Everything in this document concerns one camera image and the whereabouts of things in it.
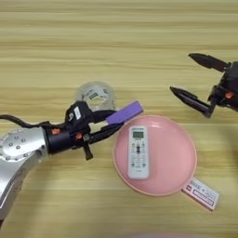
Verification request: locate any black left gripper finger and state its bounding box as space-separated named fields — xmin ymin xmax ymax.
xmin=87 ymin=123 xmax=124 ymax=146
xmin=88 ymin=109 xmax=119 ymax=125

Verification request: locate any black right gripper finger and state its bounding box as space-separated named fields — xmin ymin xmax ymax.
xmin=187 ymin=52 xmax=231 ymax=73
xmin=169 ymin=86 xmax=218 ymax=119

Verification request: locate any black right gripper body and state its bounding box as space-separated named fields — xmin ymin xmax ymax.
xmin=206 ymin=60 xmax=238 ymax=113

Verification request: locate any clear tape roll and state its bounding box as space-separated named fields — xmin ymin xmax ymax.
xmin=73 ymin=81 xmax=117 ymax=112

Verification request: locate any purple rectangular block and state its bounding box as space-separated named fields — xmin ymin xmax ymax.
xmin=105 ymin=99 xmax=145 ymax=126

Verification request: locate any white remote control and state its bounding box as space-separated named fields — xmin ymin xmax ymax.
xmin=126 ymin=125 xmax=151 ymax=180

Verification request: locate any pink round plate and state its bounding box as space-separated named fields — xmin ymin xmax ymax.
xmin=112 ymin=114 xmax=198 ymax=197

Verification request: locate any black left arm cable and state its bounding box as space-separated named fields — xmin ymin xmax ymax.
xmin=0 ymin=113 xmax=52 ymax=129

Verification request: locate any pink and white eraser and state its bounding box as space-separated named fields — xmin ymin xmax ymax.
xmin=181 ymin=177 xmax=221 ymax=213

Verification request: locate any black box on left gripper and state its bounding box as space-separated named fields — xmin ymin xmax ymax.
xmin=64 ymin=100 xmax=92 ymax=132

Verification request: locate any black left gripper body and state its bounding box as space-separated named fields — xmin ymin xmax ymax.
xmin=43 ymin=119 xmax=122 ymax=162

